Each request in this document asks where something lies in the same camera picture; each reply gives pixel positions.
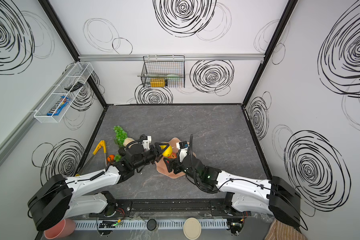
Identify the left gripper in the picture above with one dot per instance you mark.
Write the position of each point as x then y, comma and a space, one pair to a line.
155, 151

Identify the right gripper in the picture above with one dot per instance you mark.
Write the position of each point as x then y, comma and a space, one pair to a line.
176, 162

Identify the yellow fake lemon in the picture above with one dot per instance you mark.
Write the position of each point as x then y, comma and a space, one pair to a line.
167, 151

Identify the pink scalloped fruit bowl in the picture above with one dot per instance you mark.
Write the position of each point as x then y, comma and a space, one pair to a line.
172, 168

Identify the beige fake pear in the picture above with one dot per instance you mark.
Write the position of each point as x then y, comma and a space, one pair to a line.
127, 141

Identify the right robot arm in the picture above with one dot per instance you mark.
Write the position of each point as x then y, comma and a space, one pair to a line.
274, 197

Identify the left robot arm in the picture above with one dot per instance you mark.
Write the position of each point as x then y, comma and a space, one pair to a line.
65, 197

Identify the green fake grapes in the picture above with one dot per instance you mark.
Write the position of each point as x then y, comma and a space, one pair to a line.
120, 135

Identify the dark fake mangosteen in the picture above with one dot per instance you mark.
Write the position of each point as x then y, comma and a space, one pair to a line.
117, 158

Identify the orange fake tangerine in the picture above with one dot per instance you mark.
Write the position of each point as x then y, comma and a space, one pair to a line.
110, 158

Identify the yellow kitchen tongs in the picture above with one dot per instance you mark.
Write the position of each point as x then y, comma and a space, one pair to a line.
100, 145

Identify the cream round lid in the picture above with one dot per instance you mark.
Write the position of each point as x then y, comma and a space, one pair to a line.
192, 229

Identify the yellow sponge in basket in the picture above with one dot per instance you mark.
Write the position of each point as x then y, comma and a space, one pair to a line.
158, 82

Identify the black round cap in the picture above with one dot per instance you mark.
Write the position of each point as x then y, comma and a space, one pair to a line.
151, 224

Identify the black remote control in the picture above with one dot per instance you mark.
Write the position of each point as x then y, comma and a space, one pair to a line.
74, 87

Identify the blue candy packet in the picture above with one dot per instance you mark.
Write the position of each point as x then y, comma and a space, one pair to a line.
59, 106

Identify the striped brown cloth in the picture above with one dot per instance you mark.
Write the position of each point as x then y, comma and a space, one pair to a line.
281, 231

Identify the pink plastic cup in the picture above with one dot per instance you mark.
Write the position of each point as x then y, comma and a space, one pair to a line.
63, 229

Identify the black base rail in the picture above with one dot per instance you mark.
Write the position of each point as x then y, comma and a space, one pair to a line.
215, 207

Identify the black wire wall basket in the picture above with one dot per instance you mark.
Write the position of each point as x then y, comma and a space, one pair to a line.
170, 67

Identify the white cable duct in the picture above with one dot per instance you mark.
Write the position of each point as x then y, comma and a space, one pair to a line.
172, 224

